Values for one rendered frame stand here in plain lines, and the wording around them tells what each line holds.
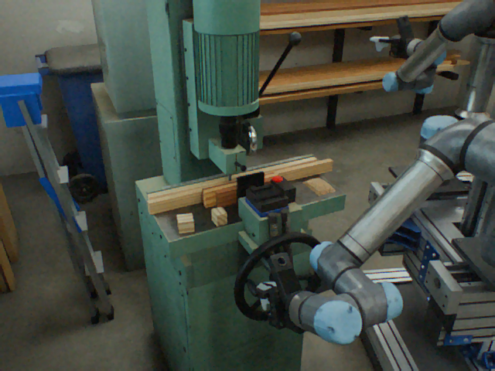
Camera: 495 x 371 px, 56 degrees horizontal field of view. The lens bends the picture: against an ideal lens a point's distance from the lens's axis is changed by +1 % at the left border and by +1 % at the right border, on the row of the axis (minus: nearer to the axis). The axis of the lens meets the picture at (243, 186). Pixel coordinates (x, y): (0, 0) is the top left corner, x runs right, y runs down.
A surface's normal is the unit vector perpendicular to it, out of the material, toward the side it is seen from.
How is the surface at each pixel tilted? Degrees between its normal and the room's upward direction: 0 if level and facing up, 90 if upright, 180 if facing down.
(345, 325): 60
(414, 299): 0
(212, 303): 90
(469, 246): 0
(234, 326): 90
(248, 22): 90
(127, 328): 0
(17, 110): 90
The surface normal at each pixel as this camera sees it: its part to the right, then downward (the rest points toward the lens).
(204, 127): 0.44, 0.44
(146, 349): 0.00, -0.87
